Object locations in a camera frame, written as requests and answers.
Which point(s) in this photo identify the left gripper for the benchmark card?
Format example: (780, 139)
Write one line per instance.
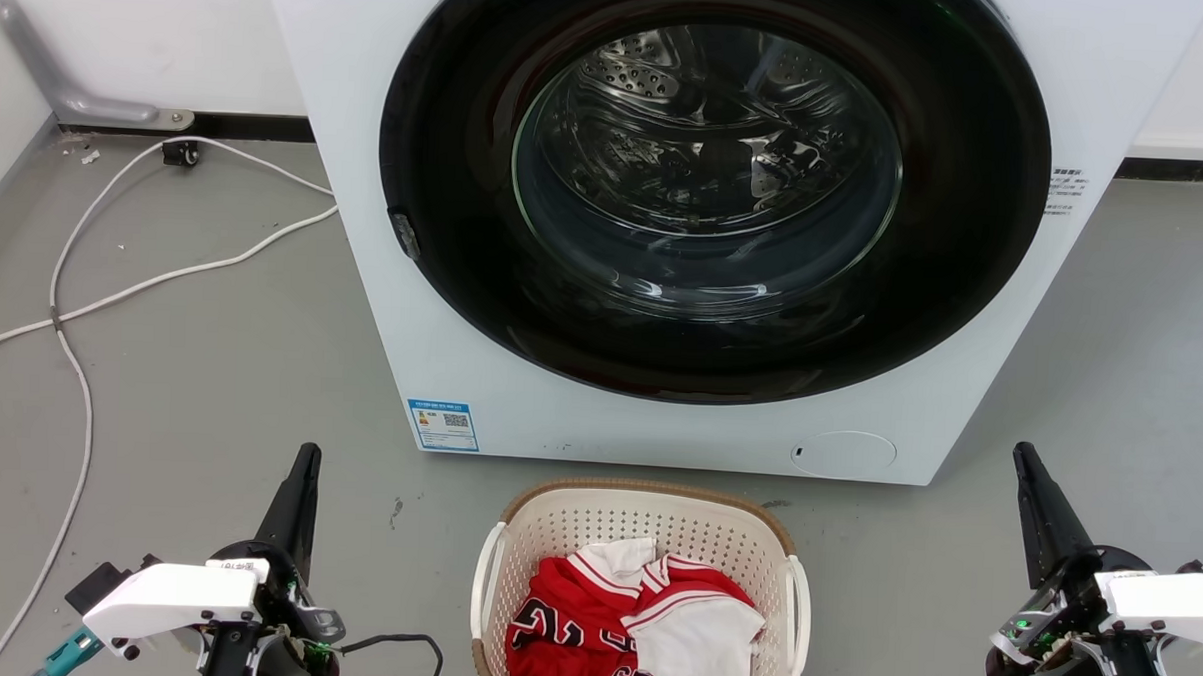
(291, 642)

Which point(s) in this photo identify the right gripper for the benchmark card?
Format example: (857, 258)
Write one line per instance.
(1061, 644)

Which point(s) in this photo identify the cream plastic laundry basket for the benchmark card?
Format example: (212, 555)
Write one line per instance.
(645, 525)

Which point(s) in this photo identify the blue energy label sticker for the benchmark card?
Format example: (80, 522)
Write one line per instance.
(443, 425)

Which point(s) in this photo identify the round white filter cover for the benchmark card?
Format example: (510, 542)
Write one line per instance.
(844, 454)

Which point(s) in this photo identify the white front-load washing machine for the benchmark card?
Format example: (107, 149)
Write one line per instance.
(363, 300)

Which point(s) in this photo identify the red basketball jersey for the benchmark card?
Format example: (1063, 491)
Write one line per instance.
(577, 617)

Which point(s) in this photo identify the small printed warning label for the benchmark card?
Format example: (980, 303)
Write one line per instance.
(1065, 190)

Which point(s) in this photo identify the black round washer door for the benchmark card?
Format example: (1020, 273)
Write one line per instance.
(446, 193)

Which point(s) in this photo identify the white garment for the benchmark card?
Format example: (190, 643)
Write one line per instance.
(703, 644)

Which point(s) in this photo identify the small black floor plug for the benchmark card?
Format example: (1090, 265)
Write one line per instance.
(181, 153)

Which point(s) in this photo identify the steel washer drum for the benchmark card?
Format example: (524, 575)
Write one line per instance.
(707, 172)

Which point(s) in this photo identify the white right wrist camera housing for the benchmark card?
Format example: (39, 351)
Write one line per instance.
(1168, 603)

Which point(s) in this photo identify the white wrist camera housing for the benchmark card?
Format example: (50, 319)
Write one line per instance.
(1168, 603)
(167, 598)

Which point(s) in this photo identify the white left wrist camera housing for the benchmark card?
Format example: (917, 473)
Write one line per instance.
(167, 598)

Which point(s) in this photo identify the grey wall pipe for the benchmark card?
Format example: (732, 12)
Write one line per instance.
(65, 94)

